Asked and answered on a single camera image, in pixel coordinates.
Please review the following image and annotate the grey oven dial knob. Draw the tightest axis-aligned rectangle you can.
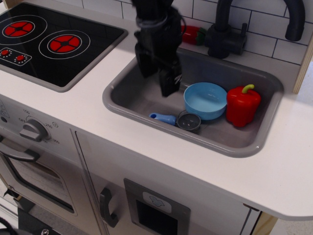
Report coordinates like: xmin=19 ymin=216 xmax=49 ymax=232
xmin=20 ymin=119 xmax=48 ymax=142

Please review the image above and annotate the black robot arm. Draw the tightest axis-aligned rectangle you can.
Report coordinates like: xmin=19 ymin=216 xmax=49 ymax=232
xmin=132 ymin=0 xmax=182 ymax=97

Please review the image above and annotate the grey plastic sink basin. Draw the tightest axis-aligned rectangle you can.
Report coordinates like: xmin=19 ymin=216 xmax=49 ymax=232
xmin=102 ymin=49 xmax=284 ymax=158

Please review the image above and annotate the black toy stove top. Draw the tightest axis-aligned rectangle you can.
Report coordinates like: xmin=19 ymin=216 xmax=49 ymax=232
xmin=0 ymin=3 xmax=128 ymax=93

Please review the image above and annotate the blue-handled grey toy spoon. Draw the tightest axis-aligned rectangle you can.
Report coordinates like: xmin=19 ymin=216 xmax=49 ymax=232
xmin=149 ymin=110 xmax=201 ymax=132

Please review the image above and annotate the red toy bell pepper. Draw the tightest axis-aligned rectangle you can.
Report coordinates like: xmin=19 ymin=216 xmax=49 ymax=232
xmin=226 ymin=84 xmax=261 ymax=127

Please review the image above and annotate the grey cabinet door handle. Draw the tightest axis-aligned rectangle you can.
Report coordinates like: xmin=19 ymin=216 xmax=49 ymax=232
xmin=99 ymin=188 xmax=119 ymax=228

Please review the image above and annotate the light blue plastic bowl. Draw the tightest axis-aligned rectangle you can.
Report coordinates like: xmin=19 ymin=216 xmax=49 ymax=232
xmin=183 ymin=82 xmax=227 ymax=120

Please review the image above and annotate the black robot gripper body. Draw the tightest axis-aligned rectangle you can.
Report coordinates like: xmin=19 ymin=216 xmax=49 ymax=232
xmin=134 ymin=7 xmax=182 ymax=71

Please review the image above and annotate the grey oven door handle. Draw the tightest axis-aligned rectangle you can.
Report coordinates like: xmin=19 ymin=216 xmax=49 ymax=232
xmin=0 ymin=142 xmax=40 ymax=162

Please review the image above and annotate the white cabinet door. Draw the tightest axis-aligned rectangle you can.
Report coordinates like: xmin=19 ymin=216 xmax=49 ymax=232
xmin=75 ymin=132 xmax=261 ymax=235

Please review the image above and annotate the grey toy dispenser panel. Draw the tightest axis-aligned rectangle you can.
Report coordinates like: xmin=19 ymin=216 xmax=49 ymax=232
xmin=124 ymin=178 xmax=191 ymax=235

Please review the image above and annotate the toy oven door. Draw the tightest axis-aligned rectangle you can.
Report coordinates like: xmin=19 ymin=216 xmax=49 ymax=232
xmin=0 ymin=134 xmax=104 ymax=235

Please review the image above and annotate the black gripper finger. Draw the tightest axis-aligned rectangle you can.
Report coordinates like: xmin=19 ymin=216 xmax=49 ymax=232
xmin=135 ymin=44 xmax=158 ymax=78
xmin=158 ymin=66 xmax=182 ymax=97

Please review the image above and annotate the red toy chili pepper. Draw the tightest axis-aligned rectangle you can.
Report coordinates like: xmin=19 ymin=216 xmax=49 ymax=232
xmin=181 ymin=25 xmax=207 ymax=46

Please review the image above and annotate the dark grey toy faucet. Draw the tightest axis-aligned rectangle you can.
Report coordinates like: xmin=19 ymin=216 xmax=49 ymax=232
xmin=204 ymin=0 xmax=306 ymax=59

